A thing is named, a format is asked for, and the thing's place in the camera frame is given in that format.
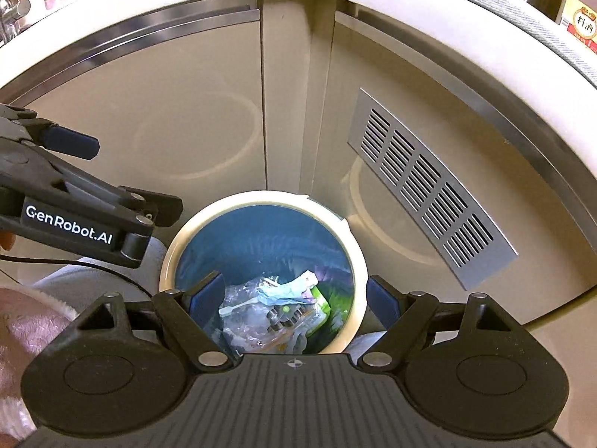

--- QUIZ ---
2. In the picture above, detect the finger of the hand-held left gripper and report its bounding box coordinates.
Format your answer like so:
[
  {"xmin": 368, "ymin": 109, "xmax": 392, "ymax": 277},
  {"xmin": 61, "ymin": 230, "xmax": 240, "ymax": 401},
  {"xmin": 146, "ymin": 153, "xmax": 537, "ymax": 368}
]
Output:
[
  {"xmin": 32, "ymin": 146, "xmax": 184, "ymax": 228},
  {"xmin": 14, "ymin": 109, "xmax": 101, "ymax": 160}
]

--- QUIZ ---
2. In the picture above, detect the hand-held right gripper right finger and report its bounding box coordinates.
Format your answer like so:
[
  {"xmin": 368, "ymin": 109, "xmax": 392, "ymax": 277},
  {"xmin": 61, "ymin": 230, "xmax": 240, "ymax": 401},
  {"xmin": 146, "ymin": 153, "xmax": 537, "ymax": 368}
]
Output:
[{"xmin": 359, "ymin": 276, "xmax": 535, "ymax": 368}]

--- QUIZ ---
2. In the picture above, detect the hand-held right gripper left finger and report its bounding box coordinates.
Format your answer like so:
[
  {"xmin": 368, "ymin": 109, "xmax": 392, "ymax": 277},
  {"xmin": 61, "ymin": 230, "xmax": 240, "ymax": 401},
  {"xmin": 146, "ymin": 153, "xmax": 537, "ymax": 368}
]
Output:
[{"xmin": 75, "ymin": 273, "xmax": 236, "ymax": 369}]

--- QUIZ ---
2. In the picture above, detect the clear plastic wrap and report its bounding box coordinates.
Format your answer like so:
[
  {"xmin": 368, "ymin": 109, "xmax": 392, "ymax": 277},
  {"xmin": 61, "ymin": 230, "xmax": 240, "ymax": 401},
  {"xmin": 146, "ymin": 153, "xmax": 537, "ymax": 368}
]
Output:
[{"xmin": 218, "ymin": 276, "xmax": 309, "ymax": 354}]

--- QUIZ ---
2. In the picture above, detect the green plastic pouch bag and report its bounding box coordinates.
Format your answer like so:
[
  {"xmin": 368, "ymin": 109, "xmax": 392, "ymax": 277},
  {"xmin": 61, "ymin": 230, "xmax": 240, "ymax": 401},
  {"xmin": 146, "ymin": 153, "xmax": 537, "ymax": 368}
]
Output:
[{"xmin": 305, "ymin": 284, "xmax": 335, "ymax": 330}]

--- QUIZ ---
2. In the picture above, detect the blue bin liner bag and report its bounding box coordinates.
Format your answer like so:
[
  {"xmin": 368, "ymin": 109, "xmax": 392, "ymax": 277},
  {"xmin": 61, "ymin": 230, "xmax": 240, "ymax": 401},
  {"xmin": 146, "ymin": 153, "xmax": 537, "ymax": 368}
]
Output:
[{"xmin": 175, "ymin": 203, "xmax": 357, "ymax": 353}]

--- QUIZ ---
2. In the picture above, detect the grey gear-shaped part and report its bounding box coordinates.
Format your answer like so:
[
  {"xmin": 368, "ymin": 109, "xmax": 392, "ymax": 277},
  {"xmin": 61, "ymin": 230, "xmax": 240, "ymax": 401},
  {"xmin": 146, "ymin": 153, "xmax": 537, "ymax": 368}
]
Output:
[{"xmin": 265, "ymin": 310, "xmax": 302, "ymax": 335}]

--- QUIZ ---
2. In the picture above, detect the white wrapper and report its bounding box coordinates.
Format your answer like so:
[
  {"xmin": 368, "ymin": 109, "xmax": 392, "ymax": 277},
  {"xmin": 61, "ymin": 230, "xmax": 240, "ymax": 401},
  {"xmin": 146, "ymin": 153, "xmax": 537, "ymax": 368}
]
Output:
[{"xmin": 291, "ymin": 268, "xmax": 322, "ymax": 292}]

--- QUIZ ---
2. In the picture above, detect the cream round trash bin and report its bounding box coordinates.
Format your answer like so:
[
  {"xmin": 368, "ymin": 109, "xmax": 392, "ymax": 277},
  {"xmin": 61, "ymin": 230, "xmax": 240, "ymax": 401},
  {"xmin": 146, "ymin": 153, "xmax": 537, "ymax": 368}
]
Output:
[{"xmin": 159, "ymin": 190, "xmax": 369, "ymax": 360}]

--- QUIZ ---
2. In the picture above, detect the beige cabinet door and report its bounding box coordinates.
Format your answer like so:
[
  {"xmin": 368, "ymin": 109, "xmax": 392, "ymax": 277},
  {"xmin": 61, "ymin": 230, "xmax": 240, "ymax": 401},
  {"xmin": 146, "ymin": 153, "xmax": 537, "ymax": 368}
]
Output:
[
  {"xmin": 0, "ymin": 7, "xmax": 263, "ymax": 267},
  {"xmin": 309, "ymin": 8, "xmax": 597, "ymax": 330}
]

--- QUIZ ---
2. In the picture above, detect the grey cloth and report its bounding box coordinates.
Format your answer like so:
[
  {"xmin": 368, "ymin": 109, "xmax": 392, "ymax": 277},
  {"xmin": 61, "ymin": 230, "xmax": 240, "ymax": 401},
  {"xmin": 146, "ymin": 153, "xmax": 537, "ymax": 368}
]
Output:
[{"xmin": 32, "ymin": 237, "xmax": 169, "ymax": 305}]

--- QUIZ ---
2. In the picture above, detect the pink fleece garment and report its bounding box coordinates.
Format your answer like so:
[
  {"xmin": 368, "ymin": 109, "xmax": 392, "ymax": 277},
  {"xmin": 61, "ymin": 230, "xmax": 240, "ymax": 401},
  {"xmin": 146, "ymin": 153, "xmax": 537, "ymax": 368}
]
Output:
[{"xmin": 0, "ymin": 286, "xmax": 81, "ymax": 448}]

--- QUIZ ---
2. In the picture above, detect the chrome faucet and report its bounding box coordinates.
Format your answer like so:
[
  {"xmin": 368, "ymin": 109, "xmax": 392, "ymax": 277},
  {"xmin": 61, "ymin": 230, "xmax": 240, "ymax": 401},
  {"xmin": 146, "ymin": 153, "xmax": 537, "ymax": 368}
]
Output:
[{"xmin": 0, "ymin": 0, "xmax": 34, "ymax": 45}]

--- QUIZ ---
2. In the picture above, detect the beige cabinet corner panel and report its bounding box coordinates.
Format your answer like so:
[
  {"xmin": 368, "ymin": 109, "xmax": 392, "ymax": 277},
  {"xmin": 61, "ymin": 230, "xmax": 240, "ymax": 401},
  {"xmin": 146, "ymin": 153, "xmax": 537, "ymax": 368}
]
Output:
[{"xmin": 258, "ymin": 0, "xmax": 337, "ymax": 197}]

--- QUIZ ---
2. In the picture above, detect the silver vent grille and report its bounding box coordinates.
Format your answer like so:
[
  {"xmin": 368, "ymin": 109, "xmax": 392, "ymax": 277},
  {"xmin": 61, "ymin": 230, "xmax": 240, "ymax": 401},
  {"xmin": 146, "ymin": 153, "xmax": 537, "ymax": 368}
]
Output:
[{"xmin": 346, "ymin": 87, "xmax": 519, "ymax": 291}]

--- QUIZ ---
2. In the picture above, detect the brown jug yellow cap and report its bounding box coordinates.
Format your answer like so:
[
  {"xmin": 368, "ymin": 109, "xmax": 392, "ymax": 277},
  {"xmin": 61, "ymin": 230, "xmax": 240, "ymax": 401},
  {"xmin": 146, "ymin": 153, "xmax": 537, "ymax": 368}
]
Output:
[{"xmin": 557, "ymin": 0, "xmax": 597, "ymax": 57}]

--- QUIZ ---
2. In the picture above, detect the thin black cable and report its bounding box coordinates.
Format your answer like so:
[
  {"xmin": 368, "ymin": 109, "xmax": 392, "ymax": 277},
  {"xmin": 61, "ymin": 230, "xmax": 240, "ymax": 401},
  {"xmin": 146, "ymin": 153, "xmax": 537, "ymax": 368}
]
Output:
[{"xmin": 0, "ymin": 253, "xmax": 157, "ymax": 298}]

